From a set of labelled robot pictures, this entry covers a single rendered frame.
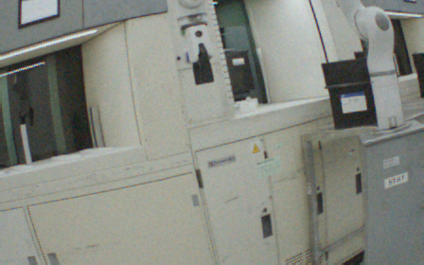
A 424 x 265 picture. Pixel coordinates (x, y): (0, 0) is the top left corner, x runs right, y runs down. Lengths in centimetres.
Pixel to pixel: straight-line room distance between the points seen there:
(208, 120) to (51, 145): 65
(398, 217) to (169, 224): 88
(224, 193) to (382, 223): 76
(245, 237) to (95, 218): 63
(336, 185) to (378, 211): 87
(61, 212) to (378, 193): 105
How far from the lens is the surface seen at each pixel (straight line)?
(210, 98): 244
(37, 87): 259
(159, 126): 232
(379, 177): 198
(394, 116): 203
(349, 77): 249
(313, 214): 268
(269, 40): 316
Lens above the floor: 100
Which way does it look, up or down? 3 degrees down
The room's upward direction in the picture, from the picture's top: 11 degrees counter-clockwise
